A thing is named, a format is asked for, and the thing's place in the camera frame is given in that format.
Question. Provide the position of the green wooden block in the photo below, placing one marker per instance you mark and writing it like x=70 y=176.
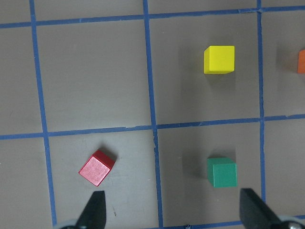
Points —
x=222 y=172

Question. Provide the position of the red wooden block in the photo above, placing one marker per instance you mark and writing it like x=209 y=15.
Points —
x=97 y=167

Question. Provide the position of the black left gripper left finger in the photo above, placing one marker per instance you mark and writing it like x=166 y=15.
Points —
x=94 y=213

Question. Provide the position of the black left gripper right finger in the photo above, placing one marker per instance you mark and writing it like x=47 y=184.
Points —
x=254 y=213

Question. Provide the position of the orange wooden block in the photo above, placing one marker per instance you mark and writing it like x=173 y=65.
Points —
x=301 y=62

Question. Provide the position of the yellow wooden block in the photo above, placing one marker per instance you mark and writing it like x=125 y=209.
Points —
x=219 y=59

